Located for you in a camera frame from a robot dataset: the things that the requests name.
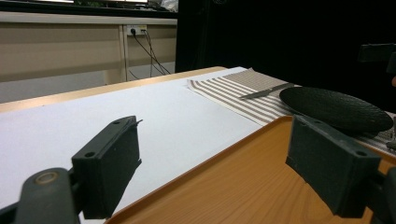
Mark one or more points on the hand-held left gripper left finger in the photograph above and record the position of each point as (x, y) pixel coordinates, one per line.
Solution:
(106, 168)

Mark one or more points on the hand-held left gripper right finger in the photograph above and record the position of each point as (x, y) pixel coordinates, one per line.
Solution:
(330, 165)

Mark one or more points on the black textured round plate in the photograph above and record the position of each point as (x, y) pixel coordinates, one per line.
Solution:
(336, 107)

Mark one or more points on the wooden serving tray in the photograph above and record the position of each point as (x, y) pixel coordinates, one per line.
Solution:
(249, 186)

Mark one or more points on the silver table knife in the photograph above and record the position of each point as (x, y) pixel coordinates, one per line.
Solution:
(264, 91)

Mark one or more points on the white table sheet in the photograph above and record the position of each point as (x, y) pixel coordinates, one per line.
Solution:
(155, 124)

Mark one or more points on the black curtain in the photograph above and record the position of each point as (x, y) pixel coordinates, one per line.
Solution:
(264, 37)

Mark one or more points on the beige desk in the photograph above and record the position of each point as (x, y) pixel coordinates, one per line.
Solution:
(62, 49)

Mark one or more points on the striped beige placemat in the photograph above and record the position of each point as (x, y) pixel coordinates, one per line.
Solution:
(224, 90)

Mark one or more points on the white power outlet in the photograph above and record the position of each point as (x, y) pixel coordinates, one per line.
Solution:
(137, 29)

